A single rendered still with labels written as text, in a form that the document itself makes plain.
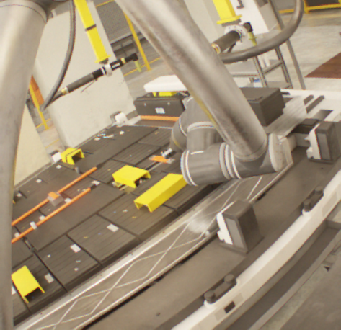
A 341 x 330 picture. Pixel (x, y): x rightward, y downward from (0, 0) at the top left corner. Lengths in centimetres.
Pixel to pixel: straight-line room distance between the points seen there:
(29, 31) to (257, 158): 66
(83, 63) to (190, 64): 530
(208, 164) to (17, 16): 69
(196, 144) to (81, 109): 494
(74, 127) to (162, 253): 496
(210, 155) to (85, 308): 56
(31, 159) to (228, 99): 514
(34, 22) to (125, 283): 74
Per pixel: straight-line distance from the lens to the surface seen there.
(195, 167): 115
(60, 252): 130
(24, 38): 71
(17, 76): 67
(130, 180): 149
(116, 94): 630
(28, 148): 589
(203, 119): 119
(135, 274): 114
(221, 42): 132
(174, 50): 80
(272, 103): 158
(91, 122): 613
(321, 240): 187
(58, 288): 113
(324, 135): 138
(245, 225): 110
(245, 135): 99
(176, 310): 105
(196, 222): 120
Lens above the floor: 157
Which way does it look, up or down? 21 degrees down
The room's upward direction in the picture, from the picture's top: 23 degrees counter-clockwise
